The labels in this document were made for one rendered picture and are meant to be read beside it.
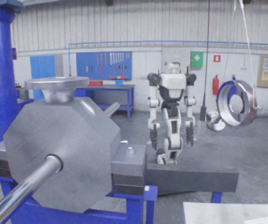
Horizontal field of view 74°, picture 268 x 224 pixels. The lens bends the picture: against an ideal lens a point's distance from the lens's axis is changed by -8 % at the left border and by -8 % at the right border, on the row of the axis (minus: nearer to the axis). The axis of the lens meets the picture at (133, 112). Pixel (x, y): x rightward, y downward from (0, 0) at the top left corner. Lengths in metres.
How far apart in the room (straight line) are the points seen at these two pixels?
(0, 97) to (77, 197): 2.07
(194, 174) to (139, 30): 5.24
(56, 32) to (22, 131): 6.22
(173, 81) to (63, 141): 1.52
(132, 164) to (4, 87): 2.23
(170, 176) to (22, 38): 7.17
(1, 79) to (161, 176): 2.20
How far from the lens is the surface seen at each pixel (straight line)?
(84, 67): 6.39
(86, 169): 0.80
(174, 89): 2.09
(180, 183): 1.24
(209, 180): 1.25
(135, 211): 0.89
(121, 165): 0.75
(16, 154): 0.95
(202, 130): 1.65
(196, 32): 6.03
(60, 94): 0.78
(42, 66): 6.58
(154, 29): 6.00
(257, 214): 1.00
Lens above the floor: 1.47
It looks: 14 degrees down
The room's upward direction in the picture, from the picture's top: straight up
